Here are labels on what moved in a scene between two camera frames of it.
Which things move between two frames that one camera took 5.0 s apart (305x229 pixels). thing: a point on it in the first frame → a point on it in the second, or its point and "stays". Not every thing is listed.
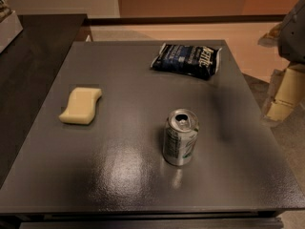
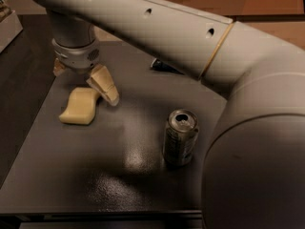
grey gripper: (294, 35) → (77, 58)
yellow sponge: (81, 107) stays
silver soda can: (180, 134) stays
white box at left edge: (10, 28) stays
